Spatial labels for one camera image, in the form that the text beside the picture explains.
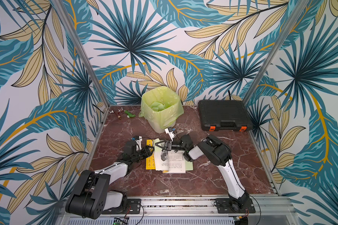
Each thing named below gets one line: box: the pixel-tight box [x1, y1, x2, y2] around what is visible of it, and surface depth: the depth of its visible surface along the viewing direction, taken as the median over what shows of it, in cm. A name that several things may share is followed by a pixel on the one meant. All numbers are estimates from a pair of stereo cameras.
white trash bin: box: [147, 118, 177, 134], surface depth 92 cm
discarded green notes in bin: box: [149, 101, 166, 112], surface depth 104 cm
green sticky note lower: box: [184, 160, 194, 172], surface depth 87 cm
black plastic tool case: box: [197, 99, 254, 132], surface depth 105 cm
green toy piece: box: [124, 110, 137, 119], surface depth 112 cm
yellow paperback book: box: [145, 138, 194, 174], surface depth 87 cm
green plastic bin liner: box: [138, 86, 185, 130], surface depth 94 cm
